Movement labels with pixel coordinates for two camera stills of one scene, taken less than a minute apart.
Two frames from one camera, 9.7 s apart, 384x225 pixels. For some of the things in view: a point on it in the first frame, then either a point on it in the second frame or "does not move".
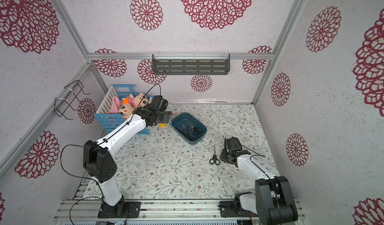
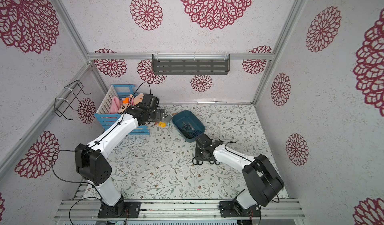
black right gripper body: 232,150 → 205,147
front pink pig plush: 126,110 does not move
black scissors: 191,131 → 197,162
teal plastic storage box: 177,120 does not move
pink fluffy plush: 115,105 does not move
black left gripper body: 160,117 → 156,115
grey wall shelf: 191,64 does not move
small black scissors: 214,159 does not move
